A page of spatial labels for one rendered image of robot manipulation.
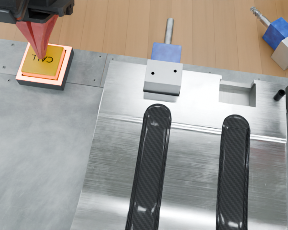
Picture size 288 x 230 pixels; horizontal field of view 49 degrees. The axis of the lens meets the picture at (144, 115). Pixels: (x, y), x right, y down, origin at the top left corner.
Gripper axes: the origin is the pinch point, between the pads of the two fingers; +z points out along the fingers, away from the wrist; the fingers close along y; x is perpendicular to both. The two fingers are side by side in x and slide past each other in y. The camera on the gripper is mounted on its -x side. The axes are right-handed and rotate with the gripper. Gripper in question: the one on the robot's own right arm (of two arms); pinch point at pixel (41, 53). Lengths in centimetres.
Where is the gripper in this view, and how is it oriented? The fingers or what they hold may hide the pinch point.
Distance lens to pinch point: 56.8
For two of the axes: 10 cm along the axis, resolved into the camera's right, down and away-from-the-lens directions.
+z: -0.9, 8.1, 5.8
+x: 1.2, -5.7, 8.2
